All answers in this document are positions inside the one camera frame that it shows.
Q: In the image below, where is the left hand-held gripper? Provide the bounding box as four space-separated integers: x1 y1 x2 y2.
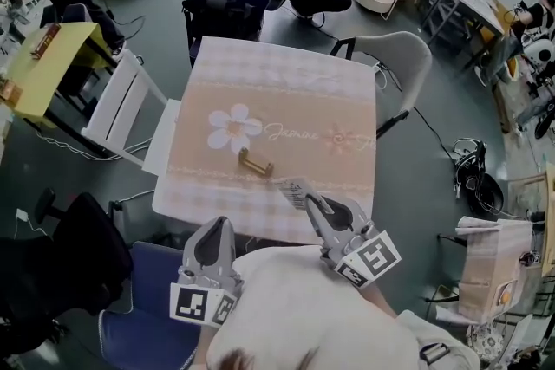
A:
168 216 245 329

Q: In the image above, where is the person's right forearm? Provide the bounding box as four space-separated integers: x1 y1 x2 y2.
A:
362 283 398 317

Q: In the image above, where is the white slatted chair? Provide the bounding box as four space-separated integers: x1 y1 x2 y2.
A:
81 48 182 177

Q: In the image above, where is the golden card holder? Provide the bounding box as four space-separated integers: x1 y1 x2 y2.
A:
237 146 276 179

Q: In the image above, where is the white printed card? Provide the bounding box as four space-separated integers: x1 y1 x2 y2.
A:
271 176 324 211

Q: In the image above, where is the white power adapter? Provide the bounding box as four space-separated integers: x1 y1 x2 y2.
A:
12 207 49 240

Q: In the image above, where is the black office chair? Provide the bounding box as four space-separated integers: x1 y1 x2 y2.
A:
0 187 134 356

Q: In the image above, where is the black floor cable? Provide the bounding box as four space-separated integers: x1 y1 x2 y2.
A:
411 105 457 164

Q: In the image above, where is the brown wooden box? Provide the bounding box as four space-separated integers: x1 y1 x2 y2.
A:
29 22 62 60

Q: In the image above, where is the small table with checked cloth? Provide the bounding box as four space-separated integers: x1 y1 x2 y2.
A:
437 215 535 324

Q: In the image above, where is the pink checked floral tablecloth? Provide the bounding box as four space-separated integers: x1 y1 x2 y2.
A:
151 36 378 246

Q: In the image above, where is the yellow table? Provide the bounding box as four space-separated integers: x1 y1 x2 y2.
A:
0 21 114 131

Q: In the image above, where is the grey shell chair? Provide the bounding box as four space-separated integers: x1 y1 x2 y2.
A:
330 30 434 140

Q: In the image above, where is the blue padded chair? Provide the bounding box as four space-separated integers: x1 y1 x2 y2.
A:
98 240 210 370

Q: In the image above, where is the black headset bundle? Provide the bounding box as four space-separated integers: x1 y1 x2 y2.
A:
452 137 506 217

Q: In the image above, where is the grey metal-legged table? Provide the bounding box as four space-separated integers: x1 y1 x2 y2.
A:
415 0 506 71

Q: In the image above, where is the person's white shirt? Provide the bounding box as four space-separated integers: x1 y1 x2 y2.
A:
206 244 480 370

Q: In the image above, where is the grey strap buckle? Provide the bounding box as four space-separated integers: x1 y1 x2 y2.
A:
418 341 452 366

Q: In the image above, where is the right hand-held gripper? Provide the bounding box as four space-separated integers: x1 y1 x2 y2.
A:
304 193 402 290

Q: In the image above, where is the white floor cable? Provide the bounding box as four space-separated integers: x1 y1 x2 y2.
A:
36 128 153 164

